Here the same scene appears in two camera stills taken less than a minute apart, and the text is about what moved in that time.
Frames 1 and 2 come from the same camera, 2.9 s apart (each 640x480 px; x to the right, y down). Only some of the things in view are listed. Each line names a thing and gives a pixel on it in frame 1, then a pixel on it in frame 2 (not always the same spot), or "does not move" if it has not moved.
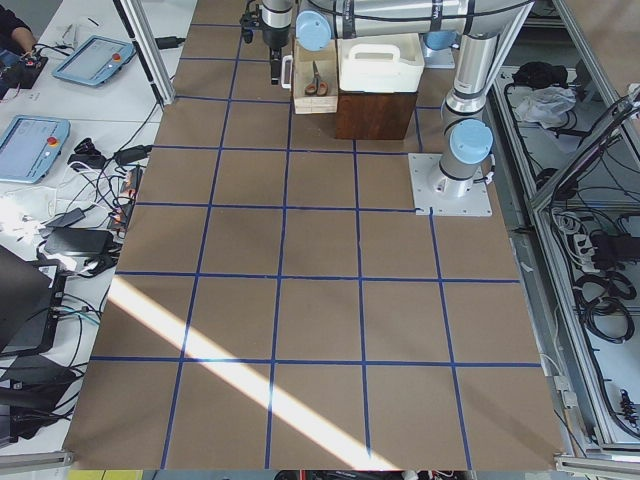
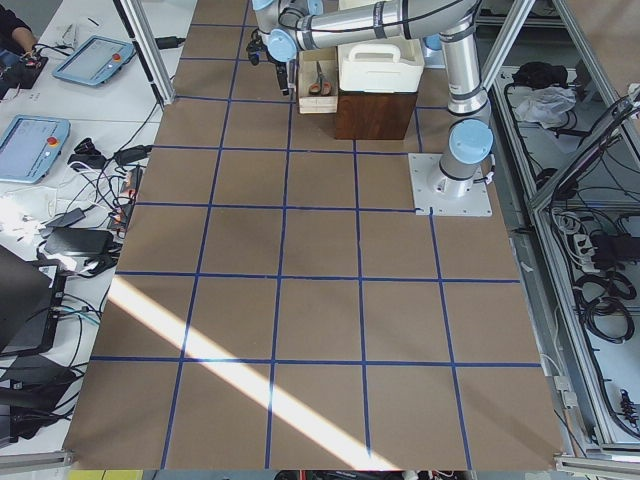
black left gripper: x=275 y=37 to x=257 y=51
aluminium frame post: x=146 y=50 does not move
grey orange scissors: x=316 y=86 does not move
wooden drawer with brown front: x=303 y=67 does not move
